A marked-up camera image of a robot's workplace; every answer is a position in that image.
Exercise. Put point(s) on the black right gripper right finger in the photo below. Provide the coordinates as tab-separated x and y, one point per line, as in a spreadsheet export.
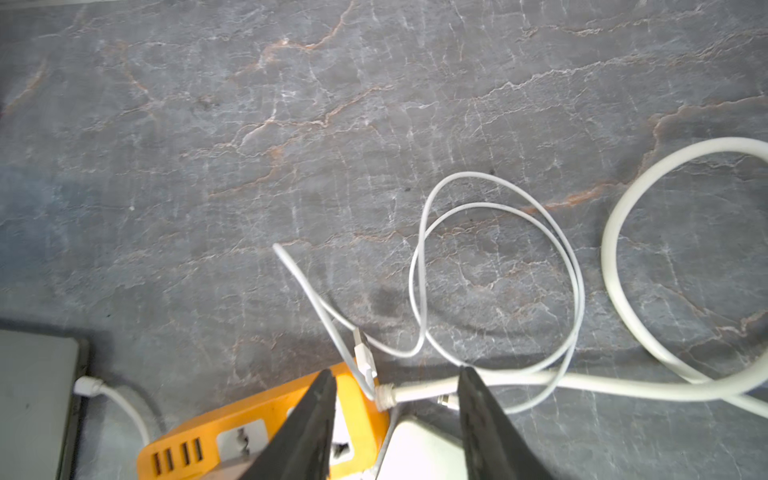
493	447

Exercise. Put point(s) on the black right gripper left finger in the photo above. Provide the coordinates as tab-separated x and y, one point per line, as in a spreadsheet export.
302	446

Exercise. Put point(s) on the white laptop charger brick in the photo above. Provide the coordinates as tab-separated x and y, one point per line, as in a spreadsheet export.
417	450

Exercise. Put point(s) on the dark grey laptop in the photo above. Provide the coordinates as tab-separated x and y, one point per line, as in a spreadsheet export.
39	410

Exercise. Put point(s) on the orange power strip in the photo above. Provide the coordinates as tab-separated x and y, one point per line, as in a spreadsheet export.
243	429

